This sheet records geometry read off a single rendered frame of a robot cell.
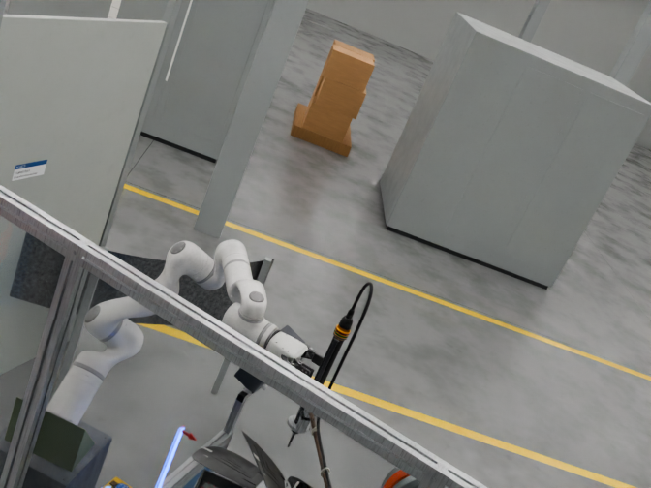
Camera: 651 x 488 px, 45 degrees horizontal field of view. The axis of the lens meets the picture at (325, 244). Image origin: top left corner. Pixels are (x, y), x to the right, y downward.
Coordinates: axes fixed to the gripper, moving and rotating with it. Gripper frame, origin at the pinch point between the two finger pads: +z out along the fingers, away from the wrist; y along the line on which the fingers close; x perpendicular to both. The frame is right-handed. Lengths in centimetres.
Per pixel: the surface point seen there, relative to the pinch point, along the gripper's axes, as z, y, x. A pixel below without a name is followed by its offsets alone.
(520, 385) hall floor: 72, -417, -165
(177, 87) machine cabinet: -356, -487, -102
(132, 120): -176, -145, -19
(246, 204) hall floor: -230, -461, -165
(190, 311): -12, 72, 39
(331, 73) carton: -301, -737, -70
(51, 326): -41, 74, 18
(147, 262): -128, -121, -73
